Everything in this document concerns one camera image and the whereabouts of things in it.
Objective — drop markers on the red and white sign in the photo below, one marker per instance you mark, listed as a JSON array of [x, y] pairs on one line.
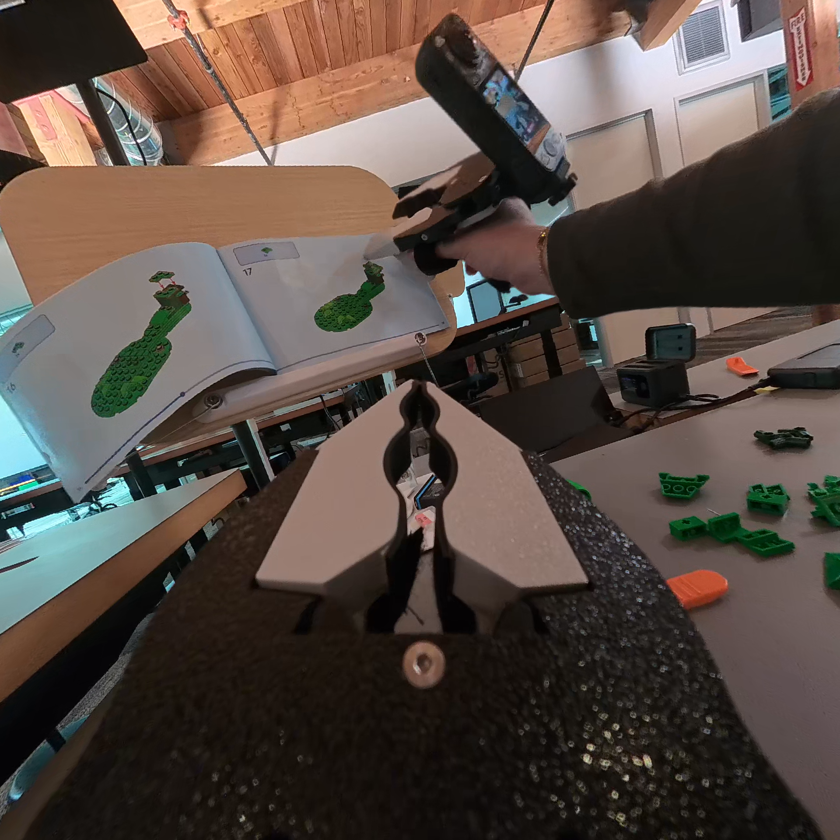
[[799, 49]]

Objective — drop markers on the white wall vent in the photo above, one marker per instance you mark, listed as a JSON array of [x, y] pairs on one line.
[[702, 33]]

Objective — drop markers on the grey charger case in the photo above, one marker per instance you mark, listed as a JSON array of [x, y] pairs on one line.
[[669, 341]]

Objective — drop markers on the black charger box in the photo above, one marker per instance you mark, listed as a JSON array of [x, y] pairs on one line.
[[656, 387]]

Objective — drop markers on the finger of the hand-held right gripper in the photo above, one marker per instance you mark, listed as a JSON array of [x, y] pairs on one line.
[[387, 248], [453, 180]]

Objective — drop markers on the grey table with wooden edge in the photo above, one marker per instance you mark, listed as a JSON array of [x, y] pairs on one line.
[[98, 544]]

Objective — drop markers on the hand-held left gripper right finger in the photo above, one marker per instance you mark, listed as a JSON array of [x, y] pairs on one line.
[[518, 525]]

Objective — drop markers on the black power bank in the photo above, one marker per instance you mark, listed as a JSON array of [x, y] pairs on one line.
[[807, 367]]

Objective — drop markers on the cluster of dark green bricks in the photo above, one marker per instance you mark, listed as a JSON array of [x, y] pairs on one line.
[[784, 438]]

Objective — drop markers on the stack of cardboard boxes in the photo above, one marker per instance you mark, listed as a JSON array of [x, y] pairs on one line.
[[531, 358]]

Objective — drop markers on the pile of loose green bricks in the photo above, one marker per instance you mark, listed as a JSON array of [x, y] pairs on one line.
[[725, 525]]

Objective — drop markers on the dark panel board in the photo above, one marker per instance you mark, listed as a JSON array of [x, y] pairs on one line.
[[551, 410]]

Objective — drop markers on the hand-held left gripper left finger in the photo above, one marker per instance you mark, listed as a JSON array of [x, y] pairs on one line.
[[328, 525]]

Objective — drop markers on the brick instruction booklet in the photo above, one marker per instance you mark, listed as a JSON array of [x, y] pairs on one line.
[[197, 315]]

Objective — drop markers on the small black flat device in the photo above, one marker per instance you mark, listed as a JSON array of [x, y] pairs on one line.
[[433, 491]]

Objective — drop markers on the orange brick separator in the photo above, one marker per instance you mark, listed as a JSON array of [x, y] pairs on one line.
[[741, 365], [699, 587]]

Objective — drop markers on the person's right forearm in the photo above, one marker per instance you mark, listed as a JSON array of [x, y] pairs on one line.
[[689, 223]]

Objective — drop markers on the person's right hand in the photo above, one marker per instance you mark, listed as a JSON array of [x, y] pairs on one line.
[[512, 249]]

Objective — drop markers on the silver ventilation duct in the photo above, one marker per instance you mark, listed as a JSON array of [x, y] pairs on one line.
[[124, 124]]

